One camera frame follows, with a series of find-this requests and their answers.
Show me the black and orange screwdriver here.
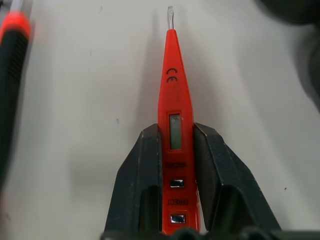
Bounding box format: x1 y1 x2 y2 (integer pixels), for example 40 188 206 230
0 0 33 187

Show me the orange voltage tester pen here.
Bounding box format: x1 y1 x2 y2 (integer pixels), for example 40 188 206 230
157 5 202 235

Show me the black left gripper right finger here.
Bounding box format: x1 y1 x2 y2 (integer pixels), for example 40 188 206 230
194 121 283 233

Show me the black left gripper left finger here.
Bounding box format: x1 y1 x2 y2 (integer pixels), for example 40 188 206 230
104 123 164 235

